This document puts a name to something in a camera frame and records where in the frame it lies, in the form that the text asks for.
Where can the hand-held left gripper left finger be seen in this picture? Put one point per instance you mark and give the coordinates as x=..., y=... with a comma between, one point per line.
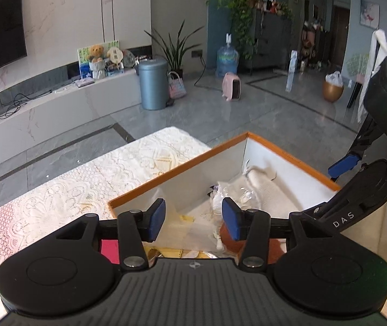
x=156, y=219

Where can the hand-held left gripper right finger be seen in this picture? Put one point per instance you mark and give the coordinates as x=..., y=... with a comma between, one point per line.
x=232, y=219

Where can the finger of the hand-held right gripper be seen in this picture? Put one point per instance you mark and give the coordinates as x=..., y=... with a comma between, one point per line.
x=344, y=164

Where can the white towel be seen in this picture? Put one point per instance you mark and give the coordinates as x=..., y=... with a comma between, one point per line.
x=268, y=186

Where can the orange-brown sponge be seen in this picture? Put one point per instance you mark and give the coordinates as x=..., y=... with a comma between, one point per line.
x=275, y=248

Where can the orange cardboard box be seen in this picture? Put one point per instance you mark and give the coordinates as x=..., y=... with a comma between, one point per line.
x=197, y=173

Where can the red box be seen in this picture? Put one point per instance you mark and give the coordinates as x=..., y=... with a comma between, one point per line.
x=110, y=251

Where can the gold egg-shaped bin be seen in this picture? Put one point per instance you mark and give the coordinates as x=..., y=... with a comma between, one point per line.
x=332, y=90

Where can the lace tablecloth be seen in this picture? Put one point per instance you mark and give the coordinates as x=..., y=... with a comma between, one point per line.
x=61, y=203

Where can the clear tall vase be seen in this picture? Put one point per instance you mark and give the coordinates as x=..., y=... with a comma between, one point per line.
x=291, y=71

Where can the white garment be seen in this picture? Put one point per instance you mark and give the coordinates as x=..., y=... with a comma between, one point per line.
x=377, y=57

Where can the pink space heater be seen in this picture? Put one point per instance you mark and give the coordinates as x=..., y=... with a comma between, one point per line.
x=231, y=86

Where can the woven pink basket bag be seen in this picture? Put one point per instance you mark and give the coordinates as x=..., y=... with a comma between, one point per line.
x=177, y=86

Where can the blue-grey trash can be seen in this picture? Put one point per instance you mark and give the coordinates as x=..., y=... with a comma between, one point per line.
x=152, y=85

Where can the white marble television console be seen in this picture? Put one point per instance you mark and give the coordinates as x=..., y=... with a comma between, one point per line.
x=61, y=119

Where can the dark metal cabinet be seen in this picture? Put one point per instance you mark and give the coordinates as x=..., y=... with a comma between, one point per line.
x=275, y=40

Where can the white flat box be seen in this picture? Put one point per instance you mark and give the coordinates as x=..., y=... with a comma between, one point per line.
x=86, y=82

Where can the blue water jug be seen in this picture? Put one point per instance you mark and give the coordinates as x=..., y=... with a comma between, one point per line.
x=227, y=61

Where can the decorative plate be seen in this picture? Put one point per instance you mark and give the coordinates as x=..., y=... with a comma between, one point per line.
x=129, y=59

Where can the round white hand fan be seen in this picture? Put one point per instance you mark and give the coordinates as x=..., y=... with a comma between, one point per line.
x=115, y=56

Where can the teddy bear bouquet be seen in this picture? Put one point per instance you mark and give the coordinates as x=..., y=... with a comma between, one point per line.
x=96, y=61

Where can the long-leaf potted plant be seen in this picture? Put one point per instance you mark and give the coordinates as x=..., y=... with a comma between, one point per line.
x=176, y=51

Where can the painted picture card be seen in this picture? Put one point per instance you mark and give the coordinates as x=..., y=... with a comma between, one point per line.
x=83, y=59

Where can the trailing pothos plant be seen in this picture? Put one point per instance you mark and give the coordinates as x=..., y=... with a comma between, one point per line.
x=241, y=10

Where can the pink flower wall painting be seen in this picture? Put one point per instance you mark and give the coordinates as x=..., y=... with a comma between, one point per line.
x=369, y=13

